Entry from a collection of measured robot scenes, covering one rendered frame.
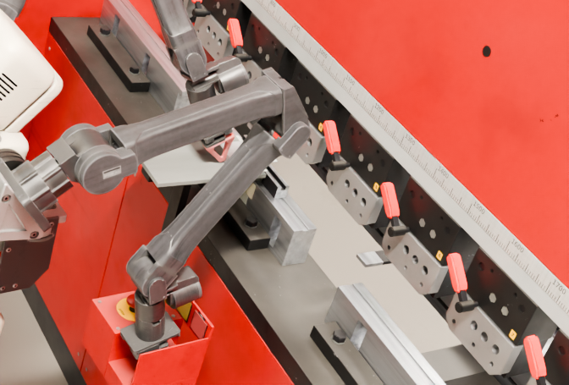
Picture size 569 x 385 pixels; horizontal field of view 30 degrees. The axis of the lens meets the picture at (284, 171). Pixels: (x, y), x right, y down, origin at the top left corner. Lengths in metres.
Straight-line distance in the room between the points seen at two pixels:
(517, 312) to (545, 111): 0.32
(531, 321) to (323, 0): 0.75
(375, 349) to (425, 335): 1.69
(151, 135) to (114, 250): 0.97
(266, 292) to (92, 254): 0.78
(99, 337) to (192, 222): 0.38
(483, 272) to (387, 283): 2.12
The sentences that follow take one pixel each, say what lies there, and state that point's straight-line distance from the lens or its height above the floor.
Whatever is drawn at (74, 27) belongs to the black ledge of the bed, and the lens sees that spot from 2.98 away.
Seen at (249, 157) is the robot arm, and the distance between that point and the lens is 1.92.
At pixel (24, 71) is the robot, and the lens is 1.76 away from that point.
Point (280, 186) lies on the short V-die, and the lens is 2.28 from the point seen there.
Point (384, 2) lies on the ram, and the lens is 1.93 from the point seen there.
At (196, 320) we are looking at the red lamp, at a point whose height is 0.82.
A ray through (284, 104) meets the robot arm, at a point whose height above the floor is 1.34.
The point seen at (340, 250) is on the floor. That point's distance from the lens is 3.95.
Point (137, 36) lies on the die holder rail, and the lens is 2.80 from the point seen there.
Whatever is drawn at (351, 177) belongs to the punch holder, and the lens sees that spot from 2.01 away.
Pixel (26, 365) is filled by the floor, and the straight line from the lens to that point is 3.15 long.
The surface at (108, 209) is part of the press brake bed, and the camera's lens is 2.72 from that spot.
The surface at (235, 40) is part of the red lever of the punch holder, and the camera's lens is 2.27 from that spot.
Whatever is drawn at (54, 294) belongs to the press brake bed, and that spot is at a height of 0.17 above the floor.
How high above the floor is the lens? 2.20
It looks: 31 degrees down
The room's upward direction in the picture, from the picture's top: 19 degrees clockwise
